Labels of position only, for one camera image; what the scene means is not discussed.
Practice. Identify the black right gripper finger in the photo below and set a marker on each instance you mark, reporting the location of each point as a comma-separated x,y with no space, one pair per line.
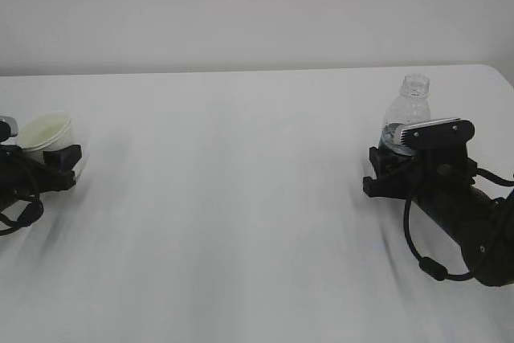
385,162

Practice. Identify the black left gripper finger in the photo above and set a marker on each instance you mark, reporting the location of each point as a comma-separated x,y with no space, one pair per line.
63,159

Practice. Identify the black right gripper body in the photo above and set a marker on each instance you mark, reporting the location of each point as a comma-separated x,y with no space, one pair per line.
453,165

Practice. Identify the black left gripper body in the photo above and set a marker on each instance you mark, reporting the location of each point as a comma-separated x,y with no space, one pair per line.
23,179

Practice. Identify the white paper cup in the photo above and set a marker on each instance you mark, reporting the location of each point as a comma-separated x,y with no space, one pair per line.
50,132

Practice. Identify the clear green-label water bottle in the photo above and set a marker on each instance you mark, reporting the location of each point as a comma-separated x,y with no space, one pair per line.
410,106

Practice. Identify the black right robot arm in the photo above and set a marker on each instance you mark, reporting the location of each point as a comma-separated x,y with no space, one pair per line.
440,182

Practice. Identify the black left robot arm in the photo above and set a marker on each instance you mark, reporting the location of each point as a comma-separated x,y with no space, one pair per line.
25,179

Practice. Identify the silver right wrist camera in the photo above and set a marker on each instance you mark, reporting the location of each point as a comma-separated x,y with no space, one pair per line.
429,135

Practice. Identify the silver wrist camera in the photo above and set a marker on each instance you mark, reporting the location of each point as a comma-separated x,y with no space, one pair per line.
429,135
8,128

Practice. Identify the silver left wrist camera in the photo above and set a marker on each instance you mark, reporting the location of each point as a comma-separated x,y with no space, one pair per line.
8,128

